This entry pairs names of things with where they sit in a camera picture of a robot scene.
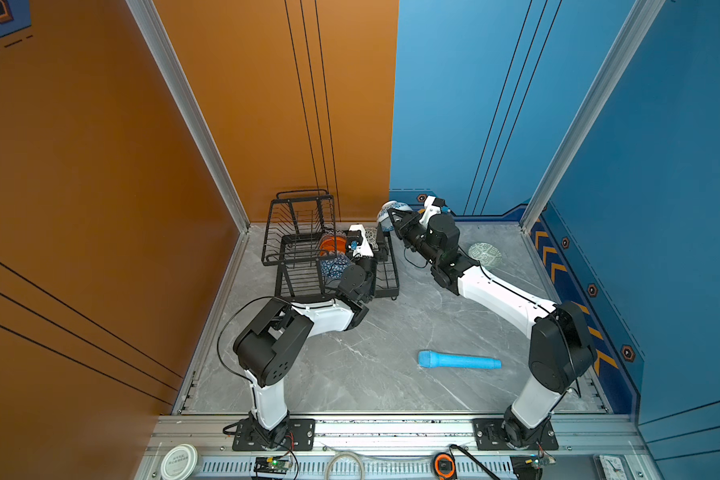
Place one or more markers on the white analog clock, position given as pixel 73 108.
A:
pixel 610 467

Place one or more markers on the light blue plastic cylinder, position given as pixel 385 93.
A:
pixel 431 359

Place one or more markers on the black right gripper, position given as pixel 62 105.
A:
pixel 411 220

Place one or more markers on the blue geometric patterned bowl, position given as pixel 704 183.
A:
pixel 334 267

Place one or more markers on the orange plastic bowl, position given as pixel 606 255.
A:
pixel 332 244

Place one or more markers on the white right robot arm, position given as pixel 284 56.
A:
pixel 561 348

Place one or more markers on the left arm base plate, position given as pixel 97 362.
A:
pixel 290 434

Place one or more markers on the green circuit board right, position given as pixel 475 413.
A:
pixel 538 462

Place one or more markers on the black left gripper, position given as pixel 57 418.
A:
pixel 371 258

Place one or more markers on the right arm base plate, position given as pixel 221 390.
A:
pixel 502 434

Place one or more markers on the white lattice patterned bowl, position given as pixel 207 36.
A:
pixel 371 234

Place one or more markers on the black metal dish rack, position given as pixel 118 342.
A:
pixel 296 221

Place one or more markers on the green circuit board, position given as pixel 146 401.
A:
pixel 538 462
pixel 273 467

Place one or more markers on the green circuit board left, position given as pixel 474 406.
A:
pixel 273 467

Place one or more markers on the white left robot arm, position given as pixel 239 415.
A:
pixel 269 345

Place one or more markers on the green patterned white bowl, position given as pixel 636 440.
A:
pixel 488 255

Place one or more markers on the white round lid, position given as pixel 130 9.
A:
pixel 179 463

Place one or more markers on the blue floral white bowl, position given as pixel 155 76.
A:
pixel 388 213

